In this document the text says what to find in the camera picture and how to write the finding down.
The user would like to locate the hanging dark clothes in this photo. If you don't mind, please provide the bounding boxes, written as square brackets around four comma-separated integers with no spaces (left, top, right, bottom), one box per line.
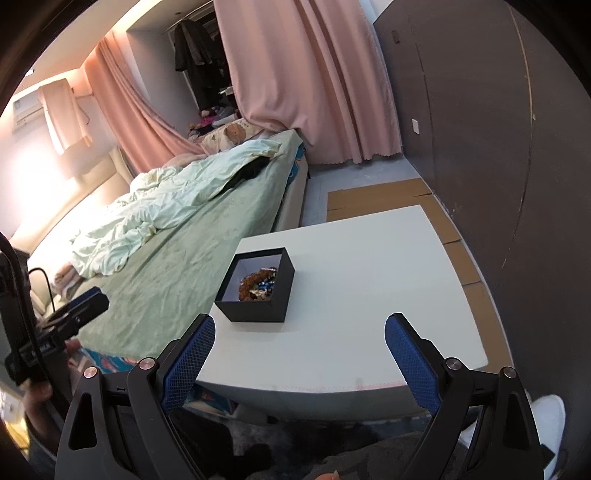
[173,18,234,112]

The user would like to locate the blue printed bedsheet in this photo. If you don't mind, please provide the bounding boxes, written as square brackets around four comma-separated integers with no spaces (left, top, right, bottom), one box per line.
[286,142,308,186]

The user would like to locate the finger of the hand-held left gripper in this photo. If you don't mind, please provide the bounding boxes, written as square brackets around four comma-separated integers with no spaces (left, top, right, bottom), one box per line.
[39,295,110,340]
[43,285,103,324]

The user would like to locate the draped pink curtain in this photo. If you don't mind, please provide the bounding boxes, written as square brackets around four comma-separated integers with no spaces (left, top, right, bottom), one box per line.
[83,34,209,172]

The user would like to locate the bed with green bedding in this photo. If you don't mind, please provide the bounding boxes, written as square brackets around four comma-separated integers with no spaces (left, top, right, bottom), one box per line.
[69,129,302,366]

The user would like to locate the pile of plush toys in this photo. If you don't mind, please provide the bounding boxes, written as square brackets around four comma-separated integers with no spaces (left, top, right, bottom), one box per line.
[187,104,241,139]

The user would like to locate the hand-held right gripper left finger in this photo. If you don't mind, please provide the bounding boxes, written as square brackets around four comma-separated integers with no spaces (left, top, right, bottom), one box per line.
[54,313,217,480]

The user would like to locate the hanging pink towel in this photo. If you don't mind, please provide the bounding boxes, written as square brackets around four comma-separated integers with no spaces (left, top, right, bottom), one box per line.
[38,78,93,156]

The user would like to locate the printed pillow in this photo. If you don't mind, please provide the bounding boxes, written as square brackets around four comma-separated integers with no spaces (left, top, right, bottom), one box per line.
[201,119,267,156]

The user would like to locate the thin black cable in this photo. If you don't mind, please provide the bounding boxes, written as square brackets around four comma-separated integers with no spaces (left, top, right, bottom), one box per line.
[28,268,61,320]

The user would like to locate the white shoe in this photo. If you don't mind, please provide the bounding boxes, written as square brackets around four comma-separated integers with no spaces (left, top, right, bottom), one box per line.
[462,394,567,480]

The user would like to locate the white air conditioner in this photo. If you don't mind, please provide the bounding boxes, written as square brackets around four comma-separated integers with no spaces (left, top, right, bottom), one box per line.
[11,87,48,128]

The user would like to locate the black cloth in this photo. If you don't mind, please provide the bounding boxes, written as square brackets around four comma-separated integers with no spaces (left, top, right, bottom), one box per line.
[226,157,269,190]

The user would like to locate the black jewelry box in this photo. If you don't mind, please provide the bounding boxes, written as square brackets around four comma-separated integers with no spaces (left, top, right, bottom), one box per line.
[215,247,296,324]

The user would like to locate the brown cardboard sheet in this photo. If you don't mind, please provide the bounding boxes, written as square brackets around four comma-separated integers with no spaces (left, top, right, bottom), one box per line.
[326,178,435,225]
[443,239,484,286]
[424,202,463,244]
[461,282,516,371]

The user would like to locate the light green duvet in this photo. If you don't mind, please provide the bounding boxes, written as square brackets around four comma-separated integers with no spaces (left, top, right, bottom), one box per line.
[69,138,283,278]

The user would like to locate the wide pink curtain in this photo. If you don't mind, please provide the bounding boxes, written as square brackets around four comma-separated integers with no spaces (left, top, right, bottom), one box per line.
[213,0,403,165]

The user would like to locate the beige headboard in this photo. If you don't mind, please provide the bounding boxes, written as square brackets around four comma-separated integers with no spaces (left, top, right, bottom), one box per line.
[9,148,140,260]

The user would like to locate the blue bead bracelet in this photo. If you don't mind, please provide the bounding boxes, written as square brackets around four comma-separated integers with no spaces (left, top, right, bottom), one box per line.
[252,277,278,299]

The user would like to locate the dark shaggy rug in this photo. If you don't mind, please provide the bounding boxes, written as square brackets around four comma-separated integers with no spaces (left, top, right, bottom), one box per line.
[166,401,468,480]

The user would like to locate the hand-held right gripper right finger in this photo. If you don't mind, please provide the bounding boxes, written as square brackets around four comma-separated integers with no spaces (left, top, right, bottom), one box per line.
[385,312,546,480]

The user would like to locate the person's left hand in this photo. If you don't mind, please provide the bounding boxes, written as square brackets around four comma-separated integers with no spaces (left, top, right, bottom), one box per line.
[21,340,83,417]

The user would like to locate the large brown seed bracelet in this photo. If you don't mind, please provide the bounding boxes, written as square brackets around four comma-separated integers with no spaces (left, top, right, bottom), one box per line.
[238,271,280,302]

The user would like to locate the person's left forearm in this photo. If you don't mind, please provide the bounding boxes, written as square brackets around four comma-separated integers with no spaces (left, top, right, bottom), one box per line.
[22,411,62,480]

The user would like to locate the thick black cable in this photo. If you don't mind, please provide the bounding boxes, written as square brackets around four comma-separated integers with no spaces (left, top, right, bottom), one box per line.
[0,232,70,425]

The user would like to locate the beige bed frame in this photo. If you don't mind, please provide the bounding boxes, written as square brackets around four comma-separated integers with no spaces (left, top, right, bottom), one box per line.
[272,161,311,232]

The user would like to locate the pink folded cloth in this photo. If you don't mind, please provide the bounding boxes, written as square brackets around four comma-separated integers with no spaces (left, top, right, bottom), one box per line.
[54,262,85,297]

